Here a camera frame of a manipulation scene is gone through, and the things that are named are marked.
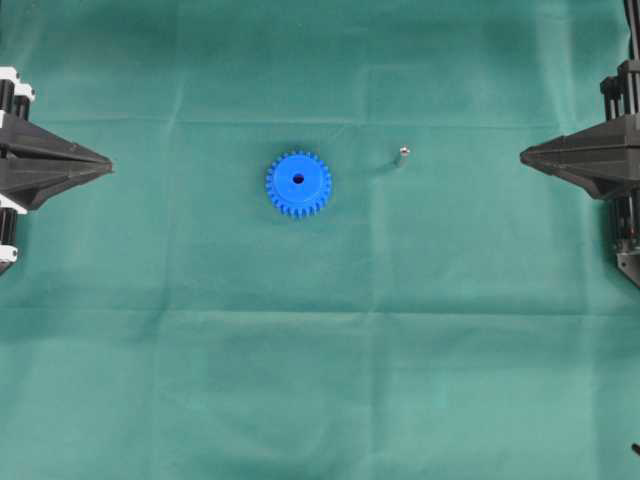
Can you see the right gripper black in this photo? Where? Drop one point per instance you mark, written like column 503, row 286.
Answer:
column 620, row 132

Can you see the small silver metal shaft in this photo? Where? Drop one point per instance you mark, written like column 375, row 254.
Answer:
column 403, row 156

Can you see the blue plastic gear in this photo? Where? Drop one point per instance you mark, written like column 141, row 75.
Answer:
column 298, row 184

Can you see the green cloth mat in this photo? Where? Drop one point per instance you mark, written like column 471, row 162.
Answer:
column 460, row 317

